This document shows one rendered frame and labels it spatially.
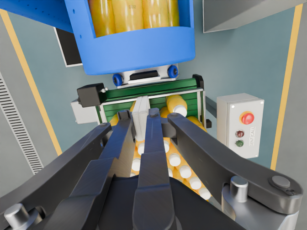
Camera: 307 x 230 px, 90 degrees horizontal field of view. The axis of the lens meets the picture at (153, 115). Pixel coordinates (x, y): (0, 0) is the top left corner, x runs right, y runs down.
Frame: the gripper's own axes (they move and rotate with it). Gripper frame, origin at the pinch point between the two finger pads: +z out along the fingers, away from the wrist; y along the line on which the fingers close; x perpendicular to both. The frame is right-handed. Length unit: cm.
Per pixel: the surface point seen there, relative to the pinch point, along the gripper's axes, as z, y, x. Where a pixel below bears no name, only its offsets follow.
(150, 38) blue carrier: 12.8, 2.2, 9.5
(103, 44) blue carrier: 13.4, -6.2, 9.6
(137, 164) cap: 27.8, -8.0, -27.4
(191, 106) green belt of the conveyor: 46, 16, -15
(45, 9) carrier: 62, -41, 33
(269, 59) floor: 136, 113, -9
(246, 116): 24.7, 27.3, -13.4
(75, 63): 121, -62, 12
